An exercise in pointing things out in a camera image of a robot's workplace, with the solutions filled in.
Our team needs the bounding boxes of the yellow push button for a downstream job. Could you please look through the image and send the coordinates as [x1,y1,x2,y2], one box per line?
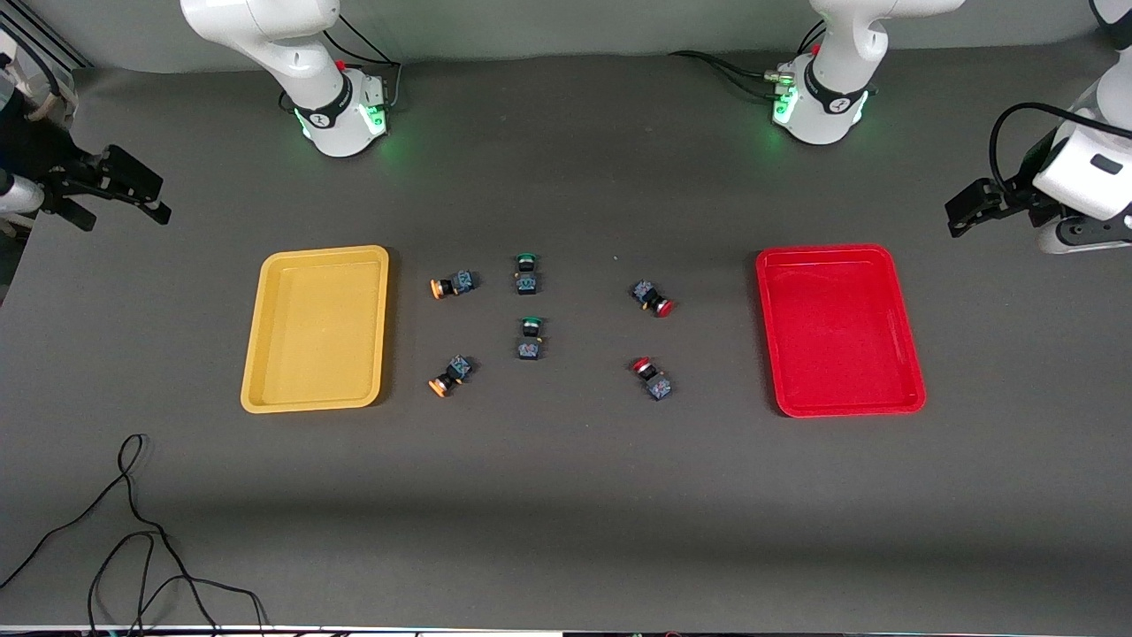
[430,270,478,301]
[428,355,474,397]

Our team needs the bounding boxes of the red push button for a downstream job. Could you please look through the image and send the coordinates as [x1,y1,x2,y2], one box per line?
[631,356,673,402]
[631,280,676,319]

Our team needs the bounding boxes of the red plastic tray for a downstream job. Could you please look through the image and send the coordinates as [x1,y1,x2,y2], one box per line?
[754,243,928,418]

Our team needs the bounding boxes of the yellow plastic tray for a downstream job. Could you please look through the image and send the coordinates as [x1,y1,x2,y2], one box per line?
[240,245,391,415]

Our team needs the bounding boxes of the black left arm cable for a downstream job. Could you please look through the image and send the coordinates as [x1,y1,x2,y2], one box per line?
[988,101,1132,206]

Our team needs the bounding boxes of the aluminium frame rail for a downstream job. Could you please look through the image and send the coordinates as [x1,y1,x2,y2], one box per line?
[0,12,91,73]

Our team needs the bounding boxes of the black right base cables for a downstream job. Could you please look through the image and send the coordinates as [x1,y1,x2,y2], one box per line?
[320,16,404,114]

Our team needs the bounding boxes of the black base cables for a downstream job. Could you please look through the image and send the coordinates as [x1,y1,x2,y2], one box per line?
[320,16,404,114]
[668,21,828,105]

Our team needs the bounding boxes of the black left base cables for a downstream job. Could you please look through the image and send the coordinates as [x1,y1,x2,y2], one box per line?
[668,21,828,105]

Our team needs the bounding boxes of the thin black table cable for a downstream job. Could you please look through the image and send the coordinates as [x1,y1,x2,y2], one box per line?
[0,433,269,637]

